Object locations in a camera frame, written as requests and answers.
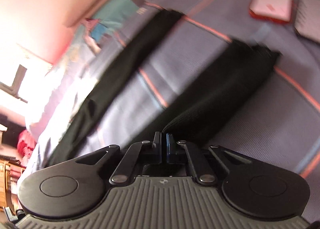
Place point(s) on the plaid purple bed sheet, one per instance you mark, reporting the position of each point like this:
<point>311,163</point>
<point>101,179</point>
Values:
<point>279,124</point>

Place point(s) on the grey ribbed device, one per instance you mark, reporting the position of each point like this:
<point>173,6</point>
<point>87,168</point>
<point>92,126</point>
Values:
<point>307,19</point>

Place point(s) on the pink folded towel stack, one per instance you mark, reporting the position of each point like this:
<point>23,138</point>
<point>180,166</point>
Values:
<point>25,146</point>

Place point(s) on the wooden shelf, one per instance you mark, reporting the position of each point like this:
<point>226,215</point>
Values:
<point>11,171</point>

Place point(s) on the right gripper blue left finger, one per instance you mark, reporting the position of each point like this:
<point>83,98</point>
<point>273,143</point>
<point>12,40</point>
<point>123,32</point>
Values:
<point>135,158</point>

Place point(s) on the black knit pants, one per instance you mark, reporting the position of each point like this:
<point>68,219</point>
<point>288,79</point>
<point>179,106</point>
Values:
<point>169,70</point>

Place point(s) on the window frame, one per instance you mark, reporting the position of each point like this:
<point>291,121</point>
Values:
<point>16,84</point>

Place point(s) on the teal patchwork pillow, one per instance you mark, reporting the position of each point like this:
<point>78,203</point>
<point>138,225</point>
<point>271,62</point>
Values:
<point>107,19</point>

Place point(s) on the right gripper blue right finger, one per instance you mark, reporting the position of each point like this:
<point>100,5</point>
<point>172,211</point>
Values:
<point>188,154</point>

